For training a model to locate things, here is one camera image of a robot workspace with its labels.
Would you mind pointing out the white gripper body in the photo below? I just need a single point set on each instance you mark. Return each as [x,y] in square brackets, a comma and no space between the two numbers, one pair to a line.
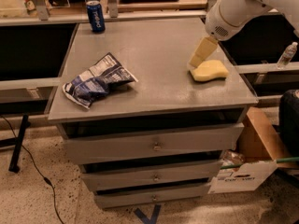
[217,22]

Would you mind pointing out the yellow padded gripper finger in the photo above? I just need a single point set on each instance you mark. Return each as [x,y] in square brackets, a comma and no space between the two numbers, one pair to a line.
[206,47]

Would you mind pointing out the yellow sponge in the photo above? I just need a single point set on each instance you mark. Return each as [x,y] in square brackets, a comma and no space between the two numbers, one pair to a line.
[209,70]

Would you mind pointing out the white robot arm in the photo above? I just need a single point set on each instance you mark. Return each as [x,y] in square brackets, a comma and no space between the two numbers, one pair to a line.
[288,8]

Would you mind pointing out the blue chip bag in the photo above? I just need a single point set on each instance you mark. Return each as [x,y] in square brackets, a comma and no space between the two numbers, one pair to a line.
[97,81]

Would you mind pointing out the clear plastic water bottle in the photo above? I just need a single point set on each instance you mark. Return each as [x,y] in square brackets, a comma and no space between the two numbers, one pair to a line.
[287,55]

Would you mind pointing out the grey drawer cabinet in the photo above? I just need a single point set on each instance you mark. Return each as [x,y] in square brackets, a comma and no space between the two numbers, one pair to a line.
[165,97]

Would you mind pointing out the top grey drawer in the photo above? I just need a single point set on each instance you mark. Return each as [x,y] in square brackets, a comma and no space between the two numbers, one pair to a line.
[153,144]

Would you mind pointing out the grey drawer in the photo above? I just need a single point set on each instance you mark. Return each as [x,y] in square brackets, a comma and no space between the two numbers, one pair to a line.
[158,195]
[153,144]
[150,175]

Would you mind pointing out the blue pepsi can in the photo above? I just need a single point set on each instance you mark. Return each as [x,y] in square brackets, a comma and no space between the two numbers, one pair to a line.
[95,15]

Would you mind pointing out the cardboard box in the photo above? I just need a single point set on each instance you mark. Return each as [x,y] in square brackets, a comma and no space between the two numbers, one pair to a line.
[264,153]

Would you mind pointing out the middle grey drawer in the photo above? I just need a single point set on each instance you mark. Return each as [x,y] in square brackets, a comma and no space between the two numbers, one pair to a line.
[150,175]

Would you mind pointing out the bottom grey drawer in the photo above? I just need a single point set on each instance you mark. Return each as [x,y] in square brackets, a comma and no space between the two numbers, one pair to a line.
[158,195]

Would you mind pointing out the black table leg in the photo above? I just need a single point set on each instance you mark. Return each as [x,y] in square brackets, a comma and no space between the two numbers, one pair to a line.
[13,167]

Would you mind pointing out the metal rail frame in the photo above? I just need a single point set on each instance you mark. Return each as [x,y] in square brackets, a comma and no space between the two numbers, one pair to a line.
[26,12]

